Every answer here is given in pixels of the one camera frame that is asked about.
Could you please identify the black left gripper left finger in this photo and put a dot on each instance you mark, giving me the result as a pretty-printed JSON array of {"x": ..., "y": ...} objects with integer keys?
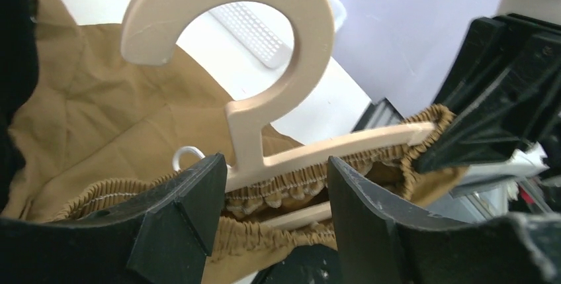
[{"x": 163, "y": 235}]

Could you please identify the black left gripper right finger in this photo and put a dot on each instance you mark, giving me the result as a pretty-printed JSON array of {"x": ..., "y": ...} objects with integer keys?
[{"x": 383, "y": 238}]

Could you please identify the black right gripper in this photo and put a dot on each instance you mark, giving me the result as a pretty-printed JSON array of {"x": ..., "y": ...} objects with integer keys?
[{"x": 504, "y": 90}]

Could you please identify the beige wooden hanger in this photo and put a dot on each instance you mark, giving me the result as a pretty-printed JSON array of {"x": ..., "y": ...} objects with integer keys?
[{"x": 150, "y": 30}]

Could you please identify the black shorts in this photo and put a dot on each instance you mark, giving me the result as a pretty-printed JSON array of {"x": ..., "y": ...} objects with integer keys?
[{"x": 19, "y": 78}]

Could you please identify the white plastic basket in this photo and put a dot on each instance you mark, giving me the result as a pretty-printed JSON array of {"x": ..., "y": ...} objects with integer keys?
[{"x": 252, "y": 33}]

